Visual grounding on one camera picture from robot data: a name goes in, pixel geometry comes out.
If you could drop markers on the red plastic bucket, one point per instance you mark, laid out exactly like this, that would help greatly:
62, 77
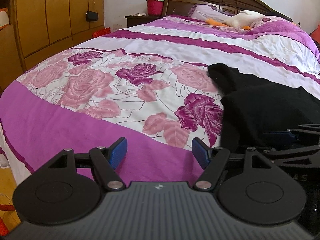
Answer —
155, 7

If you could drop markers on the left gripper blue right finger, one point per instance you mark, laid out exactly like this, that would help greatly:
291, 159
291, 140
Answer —
212, 161

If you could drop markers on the pink floral bed quilt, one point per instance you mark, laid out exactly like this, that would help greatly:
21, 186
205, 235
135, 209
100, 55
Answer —
149, 84

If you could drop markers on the wooden wardrobe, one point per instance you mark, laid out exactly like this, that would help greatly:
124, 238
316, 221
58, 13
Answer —
34, 30

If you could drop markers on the red bag on floor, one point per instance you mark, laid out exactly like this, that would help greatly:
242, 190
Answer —
101, 32

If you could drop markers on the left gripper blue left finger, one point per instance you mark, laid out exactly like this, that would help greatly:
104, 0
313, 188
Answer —
104, 161

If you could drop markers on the small black hanging bag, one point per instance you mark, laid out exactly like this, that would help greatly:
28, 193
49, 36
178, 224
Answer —
92, 16

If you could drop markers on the lilac pillow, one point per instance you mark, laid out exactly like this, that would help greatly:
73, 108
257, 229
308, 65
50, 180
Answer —
204, 12

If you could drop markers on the dark wooden nightstand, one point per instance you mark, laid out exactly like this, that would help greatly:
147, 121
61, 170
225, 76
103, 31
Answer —
137, 20

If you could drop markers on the black knit cardigan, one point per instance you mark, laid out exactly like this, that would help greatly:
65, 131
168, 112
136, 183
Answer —
261, 113

